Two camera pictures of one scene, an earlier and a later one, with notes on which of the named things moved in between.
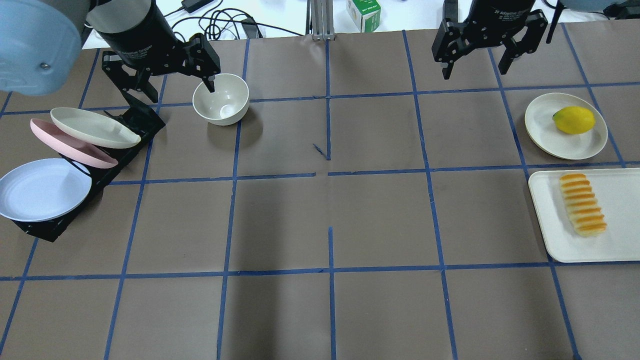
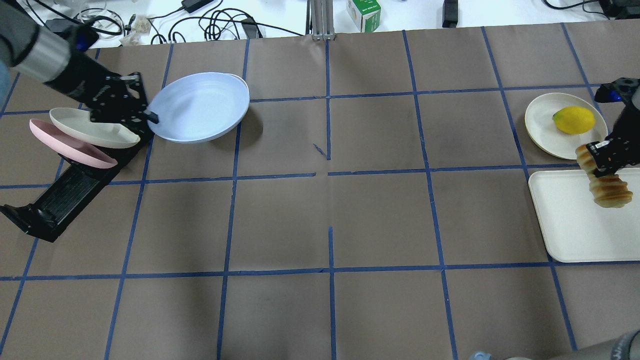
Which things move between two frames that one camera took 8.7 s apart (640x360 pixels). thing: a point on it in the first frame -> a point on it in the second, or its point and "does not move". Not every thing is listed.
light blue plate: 42,188 -> 197,107
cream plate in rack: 89,128 does not move
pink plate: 71,147 does not move
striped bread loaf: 585,213 -> 609,191
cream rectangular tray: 617,190 does not move
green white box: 366,14 does not move
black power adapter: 190,6 does not move
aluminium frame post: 322,20 does not move
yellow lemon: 574,120 does not move
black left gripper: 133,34 -> 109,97
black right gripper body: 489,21 -> 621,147
